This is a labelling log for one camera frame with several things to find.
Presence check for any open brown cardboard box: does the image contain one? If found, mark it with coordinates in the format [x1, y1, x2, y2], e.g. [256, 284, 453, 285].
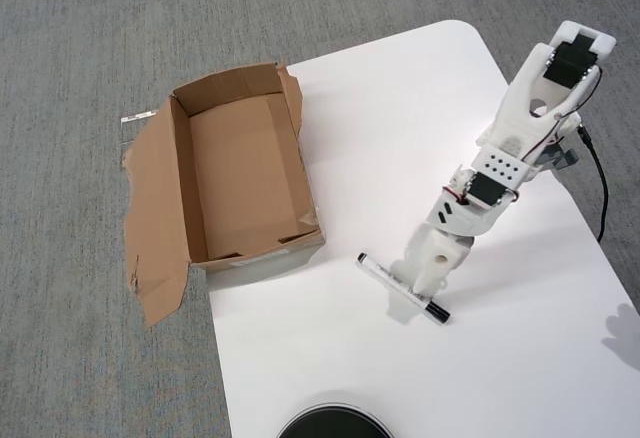
[119, 61, 327, 328]

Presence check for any white marker pen black cap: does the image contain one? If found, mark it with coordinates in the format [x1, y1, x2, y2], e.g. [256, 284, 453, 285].
[355, 252, 452, 326]

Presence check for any black round disc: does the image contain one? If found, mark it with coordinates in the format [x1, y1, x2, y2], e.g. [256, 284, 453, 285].
[276, 390, 394, 438]

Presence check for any white gripper with hole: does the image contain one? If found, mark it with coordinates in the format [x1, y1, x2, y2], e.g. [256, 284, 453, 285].
[405, 224, 475, 296]

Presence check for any black power cable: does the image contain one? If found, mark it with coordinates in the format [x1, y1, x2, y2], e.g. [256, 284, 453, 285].
[577, 125, 610, 244]

